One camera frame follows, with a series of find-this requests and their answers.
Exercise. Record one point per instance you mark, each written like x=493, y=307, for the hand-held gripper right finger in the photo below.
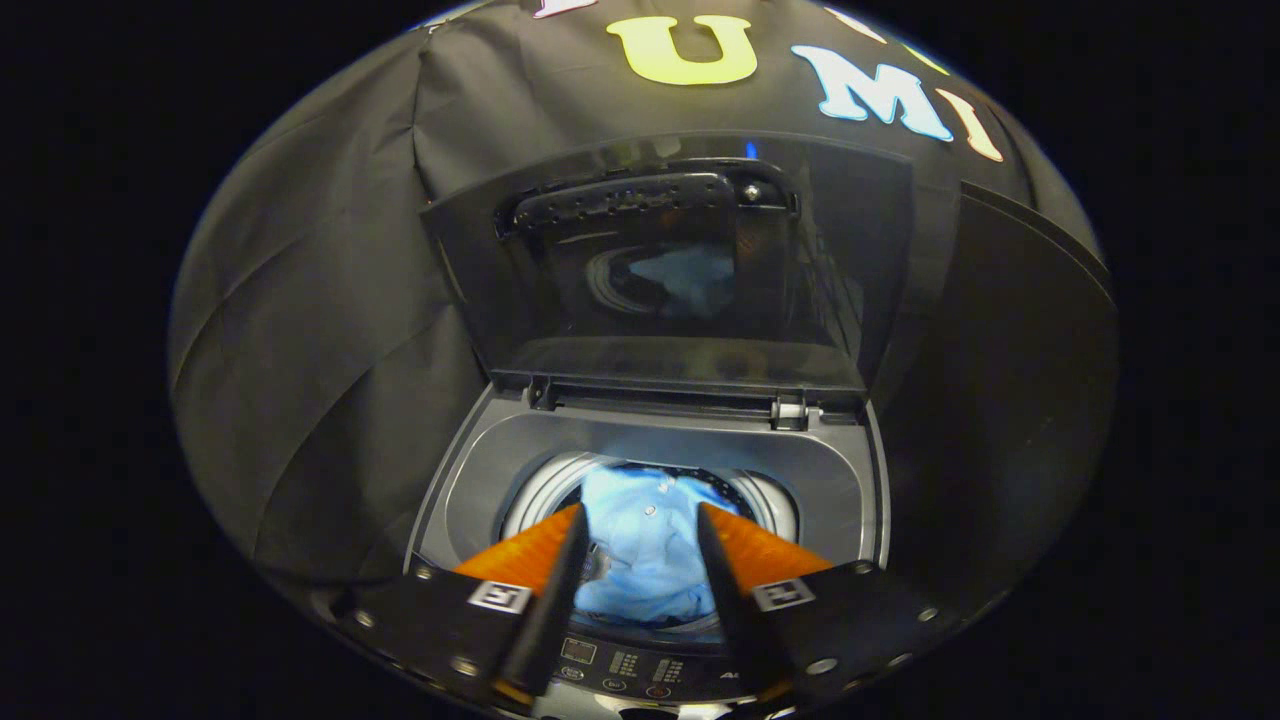
x=730, y=600

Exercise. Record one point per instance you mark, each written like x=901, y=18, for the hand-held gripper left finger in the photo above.
x=555, y=600

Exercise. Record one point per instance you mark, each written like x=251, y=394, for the light blue polo shirt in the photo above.
x=645, y=540

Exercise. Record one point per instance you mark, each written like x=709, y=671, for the grey washing machine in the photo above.
x=480, y=470

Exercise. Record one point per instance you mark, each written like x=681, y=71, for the dark washing machine lid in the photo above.
x=820, y=280

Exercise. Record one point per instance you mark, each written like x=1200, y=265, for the black backdrop cloth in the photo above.
x=320, y=300

